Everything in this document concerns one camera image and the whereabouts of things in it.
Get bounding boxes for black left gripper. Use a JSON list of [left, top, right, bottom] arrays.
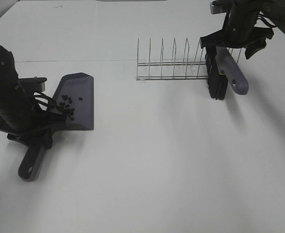
[[0, 45, 67, 149]]

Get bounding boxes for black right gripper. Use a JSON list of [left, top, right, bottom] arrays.
[[200, 0, 274, 59]]

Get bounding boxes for pile of coffee beans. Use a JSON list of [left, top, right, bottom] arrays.
[[56, 94, 84, 123]]

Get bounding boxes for grey hand brush black bristles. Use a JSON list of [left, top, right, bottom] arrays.
[[205, 46, 249, 100]]

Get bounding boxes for grey plastic dustpan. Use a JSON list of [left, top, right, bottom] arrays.
[[18, 73, 94, 182]]

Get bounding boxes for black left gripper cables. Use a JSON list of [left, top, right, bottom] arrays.
[[27, 91, 57, 115]]

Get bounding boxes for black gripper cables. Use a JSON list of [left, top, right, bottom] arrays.
[[27, 91, 57, 115], [253, 0, 278, 29]]

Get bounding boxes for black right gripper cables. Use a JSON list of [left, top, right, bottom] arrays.
[[253, 0, 278, 29]]

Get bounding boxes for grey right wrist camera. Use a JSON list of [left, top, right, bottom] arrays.
[[210, 0, 232, 15]]

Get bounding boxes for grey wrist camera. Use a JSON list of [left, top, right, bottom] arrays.
[[18, 77, 47, 93], [210, 0, 232, 15]]

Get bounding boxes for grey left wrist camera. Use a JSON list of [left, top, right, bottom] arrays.
[[18, 77, 47, 93]]

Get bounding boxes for chrome wire dish rack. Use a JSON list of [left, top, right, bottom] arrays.
[[135, 36, 242, 82]]

